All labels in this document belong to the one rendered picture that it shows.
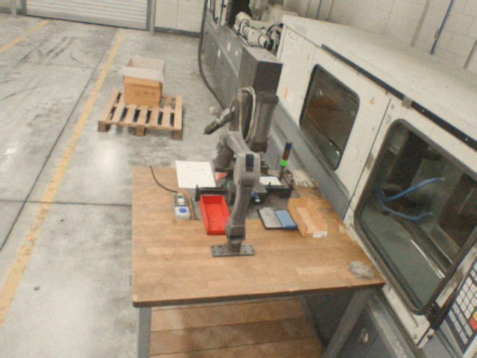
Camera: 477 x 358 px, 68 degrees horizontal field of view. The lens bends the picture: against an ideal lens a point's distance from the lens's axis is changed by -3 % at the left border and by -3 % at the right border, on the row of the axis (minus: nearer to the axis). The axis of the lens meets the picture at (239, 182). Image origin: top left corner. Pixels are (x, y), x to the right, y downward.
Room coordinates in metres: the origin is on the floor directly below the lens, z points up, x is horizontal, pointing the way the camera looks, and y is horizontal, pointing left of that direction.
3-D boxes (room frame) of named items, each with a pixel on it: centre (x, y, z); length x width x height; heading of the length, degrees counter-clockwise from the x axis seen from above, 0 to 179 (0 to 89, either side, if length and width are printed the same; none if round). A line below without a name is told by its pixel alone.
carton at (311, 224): (1.60, -0.39, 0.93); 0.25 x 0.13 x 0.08; 20
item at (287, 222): (1.55, -0.27, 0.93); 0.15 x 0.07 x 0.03; 23
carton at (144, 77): (4.86, 1.55, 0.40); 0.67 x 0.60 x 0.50; 12
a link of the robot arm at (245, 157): (1.40, 0.02, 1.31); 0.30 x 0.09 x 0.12; 22
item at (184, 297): (1.53, -0.06, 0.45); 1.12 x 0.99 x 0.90; 110
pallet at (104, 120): (4.57, 1.45, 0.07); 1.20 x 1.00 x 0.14; 13
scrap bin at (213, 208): (1.47, 0.09, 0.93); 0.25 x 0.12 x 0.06; 20
